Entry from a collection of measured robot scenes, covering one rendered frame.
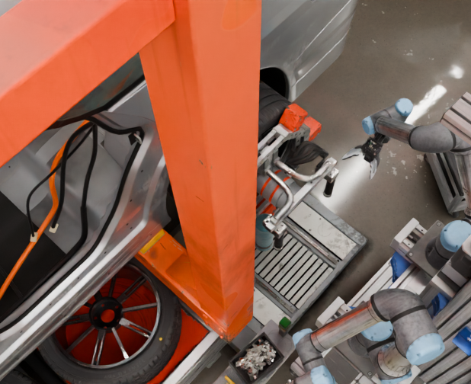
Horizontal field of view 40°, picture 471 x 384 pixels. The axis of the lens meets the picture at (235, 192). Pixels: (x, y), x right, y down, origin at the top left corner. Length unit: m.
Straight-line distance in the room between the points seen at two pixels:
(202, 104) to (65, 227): 1.83
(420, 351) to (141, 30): 1.38
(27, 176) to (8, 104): 2.21
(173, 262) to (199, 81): 1.85
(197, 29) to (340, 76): 3.24
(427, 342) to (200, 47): 1.27
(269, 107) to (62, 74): 1.84
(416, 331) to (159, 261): 1.28
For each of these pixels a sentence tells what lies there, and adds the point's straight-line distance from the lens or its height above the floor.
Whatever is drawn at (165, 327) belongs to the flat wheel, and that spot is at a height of 0.50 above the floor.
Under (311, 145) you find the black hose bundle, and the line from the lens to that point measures 2.69.
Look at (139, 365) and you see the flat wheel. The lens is 2.96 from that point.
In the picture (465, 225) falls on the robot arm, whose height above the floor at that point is 1.05.
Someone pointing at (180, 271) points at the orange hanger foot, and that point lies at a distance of 2.80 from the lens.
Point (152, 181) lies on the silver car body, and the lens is 2.52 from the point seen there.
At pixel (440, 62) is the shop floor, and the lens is 4.40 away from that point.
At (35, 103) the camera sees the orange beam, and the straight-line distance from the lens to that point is 0.87.
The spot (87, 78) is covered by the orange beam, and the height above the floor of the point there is 2.65.
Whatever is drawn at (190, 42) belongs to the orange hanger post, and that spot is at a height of 2.59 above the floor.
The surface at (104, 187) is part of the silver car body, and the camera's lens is 2.68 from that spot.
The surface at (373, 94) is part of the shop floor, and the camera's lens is 4.15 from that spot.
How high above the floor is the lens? 3.37
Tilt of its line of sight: 64 degrees down
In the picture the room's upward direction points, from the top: 2 degrees counter-clockwise
